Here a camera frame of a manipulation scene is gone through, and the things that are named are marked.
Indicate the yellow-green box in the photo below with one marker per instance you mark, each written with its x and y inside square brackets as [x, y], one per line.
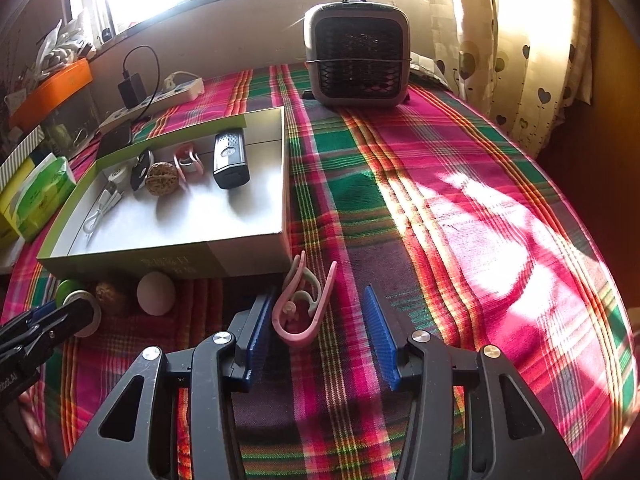
[12, 190]

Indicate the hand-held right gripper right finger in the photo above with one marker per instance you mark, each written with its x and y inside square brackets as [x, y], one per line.
[382, 335]

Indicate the walnut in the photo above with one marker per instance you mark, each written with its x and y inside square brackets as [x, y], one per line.
[161, 177]
[112, 299]

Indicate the white power strip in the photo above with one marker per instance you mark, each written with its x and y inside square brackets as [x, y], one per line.
[170, 95]

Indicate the small pink clip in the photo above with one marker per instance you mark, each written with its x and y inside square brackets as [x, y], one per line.
[190, 167]

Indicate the pile of white packets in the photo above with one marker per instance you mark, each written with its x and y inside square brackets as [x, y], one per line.
[57, 50]

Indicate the heart-patterned curtain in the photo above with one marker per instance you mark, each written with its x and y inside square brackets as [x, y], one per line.
[510, 50]

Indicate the black phone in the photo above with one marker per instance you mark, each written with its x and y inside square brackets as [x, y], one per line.
[114, 141]

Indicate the orange tray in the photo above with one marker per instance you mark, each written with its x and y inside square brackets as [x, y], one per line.
[55, 90]

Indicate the plaid blanket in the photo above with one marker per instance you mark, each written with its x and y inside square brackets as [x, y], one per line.
[425, 235]

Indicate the green and white cardboard box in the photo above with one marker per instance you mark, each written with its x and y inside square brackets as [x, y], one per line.
[200, 210]

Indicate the green tissue pack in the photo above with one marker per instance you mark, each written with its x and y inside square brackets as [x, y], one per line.
[40, 195]

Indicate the grey space heater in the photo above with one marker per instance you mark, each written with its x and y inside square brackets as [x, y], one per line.
[357, 55]

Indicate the small white round case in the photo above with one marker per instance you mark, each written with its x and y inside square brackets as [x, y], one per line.
[119, 176]

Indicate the black charger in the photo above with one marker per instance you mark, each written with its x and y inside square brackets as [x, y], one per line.
[131, 90]

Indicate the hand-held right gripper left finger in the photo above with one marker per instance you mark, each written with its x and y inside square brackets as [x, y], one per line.
[260, 332]

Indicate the large pink clip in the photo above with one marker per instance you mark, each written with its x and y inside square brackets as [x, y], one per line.
[300, 337]

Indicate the white plug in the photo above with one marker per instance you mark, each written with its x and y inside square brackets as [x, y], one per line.
[175, 81]

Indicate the black rectangular flashlight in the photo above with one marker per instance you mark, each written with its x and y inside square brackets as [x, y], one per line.
[230, 157]

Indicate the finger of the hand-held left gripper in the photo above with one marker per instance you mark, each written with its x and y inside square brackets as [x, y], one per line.
[60, 322]
[30, 312]

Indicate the white ball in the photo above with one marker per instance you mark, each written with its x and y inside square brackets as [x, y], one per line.
[156, 294]

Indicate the striped box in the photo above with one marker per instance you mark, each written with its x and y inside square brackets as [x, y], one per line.
[22, 152]

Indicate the black round case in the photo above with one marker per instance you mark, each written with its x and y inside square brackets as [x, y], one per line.
[141, 172]

